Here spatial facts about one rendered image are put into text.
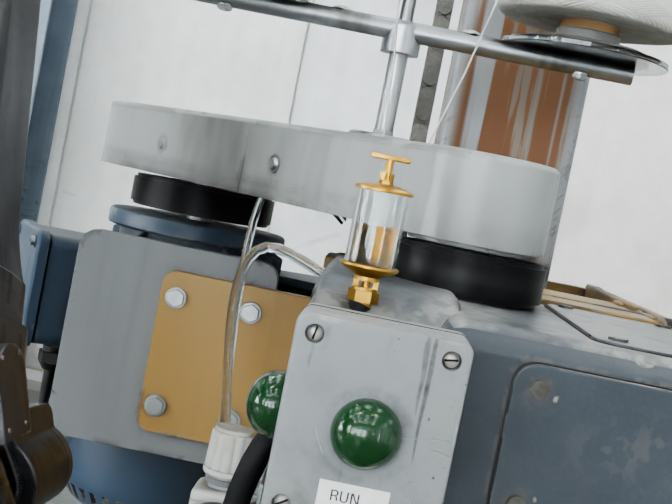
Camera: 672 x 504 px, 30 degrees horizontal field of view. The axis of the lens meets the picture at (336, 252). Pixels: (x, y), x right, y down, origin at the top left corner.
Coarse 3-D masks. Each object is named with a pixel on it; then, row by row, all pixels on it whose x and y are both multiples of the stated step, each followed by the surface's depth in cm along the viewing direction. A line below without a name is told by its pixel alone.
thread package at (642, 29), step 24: (504, 0) 88; (528, 0) 85; (552, 0) 84; (576, 0) 83; (600, 0) 83; (624, 0) 83; (648, 0) 83; (528, 24) 94; (552, 24) 92; (576, 24) 88; (600, 24) 88; (624, 24) 86; (648, 24) 84
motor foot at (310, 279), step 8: (280, 272) 109; (288, 272) 111; (280, 280) 106; (288, 280) 106; (296, 280) 105; (304, 280) 106; (312, 280) 108; (280, 288) 111; (288, 288) 111; (296, 288) 111; (304, 288) 105; (312, 288) 105
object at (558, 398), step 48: (336, 288) 61; (384, 288) 62; (432, 288) 67; (480, 336) 57; (528, 336) 58; (576, 336) 60; (624, 336) 63; (480, 384) 57; (528, 384) 57; (576, 384) 57; (624, 384) 57; (480, 432) 57; (528, 432) 57; (576, 432) 57; (624, 432) 57; (480, 480) 57; (528, 480) 57; (576, 480) 57; (624, 480) 57
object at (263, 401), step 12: (276, 372) 54; (264, 384) 54; (276, 384) 53; (252, 396) 54; (264, 396) 53; (276, 396) 53; (252, 408) 54; (264, 408) 53; (276, 408) 53; (252, 420) 54; (264, 420) 53; (276, 420) 53; (264, 432) 54
